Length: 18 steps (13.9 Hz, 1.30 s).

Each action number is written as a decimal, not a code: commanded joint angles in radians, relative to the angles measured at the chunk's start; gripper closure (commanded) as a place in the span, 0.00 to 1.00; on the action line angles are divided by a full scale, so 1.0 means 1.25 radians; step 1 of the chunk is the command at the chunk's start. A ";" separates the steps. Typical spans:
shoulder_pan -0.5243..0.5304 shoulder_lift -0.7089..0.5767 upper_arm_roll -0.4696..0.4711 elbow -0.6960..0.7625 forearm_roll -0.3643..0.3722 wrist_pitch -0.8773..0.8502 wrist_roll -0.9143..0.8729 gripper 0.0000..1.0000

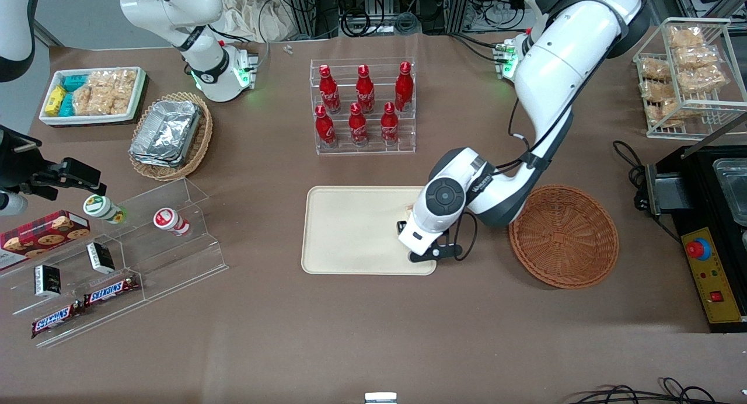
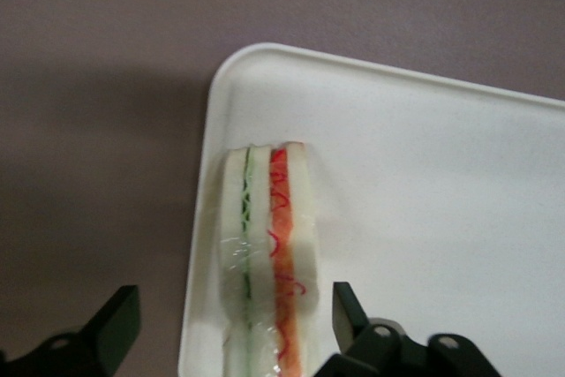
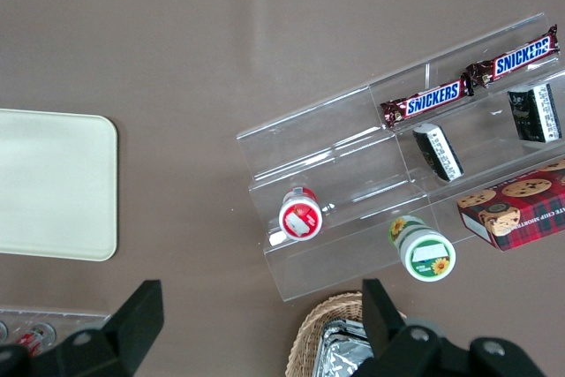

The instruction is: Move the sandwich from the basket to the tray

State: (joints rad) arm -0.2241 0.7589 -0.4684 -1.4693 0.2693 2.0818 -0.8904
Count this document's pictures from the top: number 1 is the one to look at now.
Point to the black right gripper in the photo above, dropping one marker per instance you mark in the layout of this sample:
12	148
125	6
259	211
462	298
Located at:
13	164

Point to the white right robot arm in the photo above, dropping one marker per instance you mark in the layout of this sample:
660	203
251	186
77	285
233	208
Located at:
204	54

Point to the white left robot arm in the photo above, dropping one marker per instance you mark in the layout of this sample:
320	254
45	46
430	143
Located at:
560	59

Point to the beige plastic tray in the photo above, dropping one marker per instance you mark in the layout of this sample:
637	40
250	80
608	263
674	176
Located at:
350	229

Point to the white rectangular snack tray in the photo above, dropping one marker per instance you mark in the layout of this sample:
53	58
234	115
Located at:
93	119

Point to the light oval wicker basket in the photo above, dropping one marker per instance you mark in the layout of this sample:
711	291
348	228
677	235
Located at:
201	141

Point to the brown round wicker basket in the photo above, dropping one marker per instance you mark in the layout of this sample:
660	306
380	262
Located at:
563	237

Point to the green label yogurt bottle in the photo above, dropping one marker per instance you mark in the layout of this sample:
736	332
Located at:
102	208

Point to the red plaid cookie box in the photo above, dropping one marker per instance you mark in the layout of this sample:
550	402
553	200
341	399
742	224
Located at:
44	236

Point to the teal snack pack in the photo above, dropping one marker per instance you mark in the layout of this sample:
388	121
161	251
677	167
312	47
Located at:
74	82
67	105

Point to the small black white box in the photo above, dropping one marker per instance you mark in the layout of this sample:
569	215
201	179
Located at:
48	280
100	258

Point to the yellow snack pack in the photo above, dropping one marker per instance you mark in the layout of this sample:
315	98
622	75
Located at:
55	100

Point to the clear acrylic bottle rack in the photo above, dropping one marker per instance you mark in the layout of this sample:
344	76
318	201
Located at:
362	150

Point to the clear rice cracker bag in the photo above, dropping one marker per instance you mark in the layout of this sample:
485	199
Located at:
105	91

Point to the stacked aluminium foil trays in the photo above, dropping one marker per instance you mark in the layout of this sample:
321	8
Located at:
166	132

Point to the red label yogurt bottle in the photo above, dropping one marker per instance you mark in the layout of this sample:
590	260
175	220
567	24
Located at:
170	220

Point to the red cola bottle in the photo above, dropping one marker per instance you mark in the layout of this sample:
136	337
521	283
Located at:
358	126
404	89
329	91
389	125
325	128
365	91

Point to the Snickers chocolate bar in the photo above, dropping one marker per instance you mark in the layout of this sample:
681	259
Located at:
111	291
57	320

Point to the clear acrylic stepped shelf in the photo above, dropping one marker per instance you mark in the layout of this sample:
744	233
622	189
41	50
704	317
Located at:
169	258

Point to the small silver white device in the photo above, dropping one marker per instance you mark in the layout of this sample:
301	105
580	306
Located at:
380	398

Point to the beige cloth bag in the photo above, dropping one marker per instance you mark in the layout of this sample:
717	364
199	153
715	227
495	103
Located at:
248	16

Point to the clear fried snack bag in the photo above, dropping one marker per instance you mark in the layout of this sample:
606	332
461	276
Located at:
655	69
703	78
686	37
668	113
697	56
658	91

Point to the black machine with metal pan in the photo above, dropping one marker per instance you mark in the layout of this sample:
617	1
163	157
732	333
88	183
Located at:
700	182

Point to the yellow emergency stop control box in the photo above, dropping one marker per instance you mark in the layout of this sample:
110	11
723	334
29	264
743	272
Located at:
715	275

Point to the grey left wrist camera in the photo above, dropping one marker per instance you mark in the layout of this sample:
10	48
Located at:
435	251

